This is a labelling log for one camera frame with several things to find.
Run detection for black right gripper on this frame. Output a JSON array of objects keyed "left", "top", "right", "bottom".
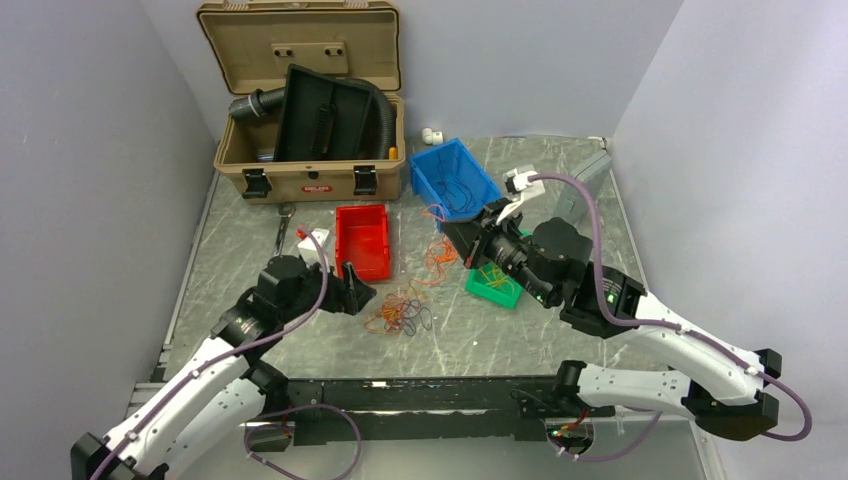
[{"left": 440, "top": 197, "right": 557, "bottom": 306}]

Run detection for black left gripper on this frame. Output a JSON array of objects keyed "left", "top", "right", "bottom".
[{"left": 279, "top": 253, "right": 375, "bottom": 323}]

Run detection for orange wire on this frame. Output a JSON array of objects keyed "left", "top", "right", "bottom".
[{"left": 404, "top": 203, "right": 462, "bottom": 289}]

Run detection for purple wire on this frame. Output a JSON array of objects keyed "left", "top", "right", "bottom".
[{"left": 433, "top": 155, "right": 482, "bottom": 213}]

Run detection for white pipe elbow fitting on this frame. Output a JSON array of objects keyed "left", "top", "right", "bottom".
[{"left": 421, "top": 127, "right": 444, "bottom": 146}]

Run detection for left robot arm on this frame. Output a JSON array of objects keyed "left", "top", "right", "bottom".
[{"left": 70, "top": 256, "right": 376, "bottom": 479}]

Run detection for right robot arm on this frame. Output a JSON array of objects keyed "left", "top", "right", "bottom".
[{"left": 441, "top": 199, "right": 782, "bottom": 441}]

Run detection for green plastic bin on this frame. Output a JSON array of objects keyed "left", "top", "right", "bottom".
[{"left": 465, "top": 261, "right": 523, "bottom": 309}]

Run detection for red plastic bin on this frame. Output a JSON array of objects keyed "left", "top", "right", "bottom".
[{"left": 335, "top": 204, "right": 391, "bottom": 282}]

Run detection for blue plastic bin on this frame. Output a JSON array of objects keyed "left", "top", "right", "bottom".
[{"left": 408, "top": 139, "right": 502, "bottom": 232}]

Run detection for grey plastic case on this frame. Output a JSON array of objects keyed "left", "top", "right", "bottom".
[{"left": 554, "top": 150, "right": 612, "bottom": 224}]

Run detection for silver combination wrench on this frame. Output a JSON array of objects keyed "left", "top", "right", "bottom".
[{"left": 272, "top": 202, "right": 296, "bottom": 257}]

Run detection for black tray insert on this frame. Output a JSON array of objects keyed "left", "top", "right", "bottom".
[{"left": 274, "top": 65, "right": 373, "bottom": 162}]

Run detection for tan open toolbox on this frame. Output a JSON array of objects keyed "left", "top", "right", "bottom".
[{"left": 196, "top": 1, "right": 406, "bottom": 204}]

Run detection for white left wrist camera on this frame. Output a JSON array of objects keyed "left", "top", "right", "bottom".
[{"left": 296, "top": 228, "right": 335, "bottom": 267}]

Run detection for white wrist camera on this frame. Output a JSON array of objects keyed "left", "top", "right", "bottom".
[
  {"left": 496, "top": 164, "right": 545, "bottom": 225},
  {"left": 296, "top": 228, "right": 335, "bottom": 267}
]

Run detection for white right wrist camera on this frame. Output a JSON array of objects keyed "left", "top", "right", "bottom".
[{"left": 496, "top": 164, "right": 545, "bottom": 225}]

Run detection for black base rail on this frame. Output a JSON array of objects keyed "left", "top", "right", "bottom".
[{"left": 244, "top": 375, "right": 615, "bottom": 452}]

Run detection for black corrugated hose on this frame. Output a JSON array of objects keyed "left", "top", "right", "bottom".
[{"left": 228, "top": 77, "right": 397, "bottom": 162}]

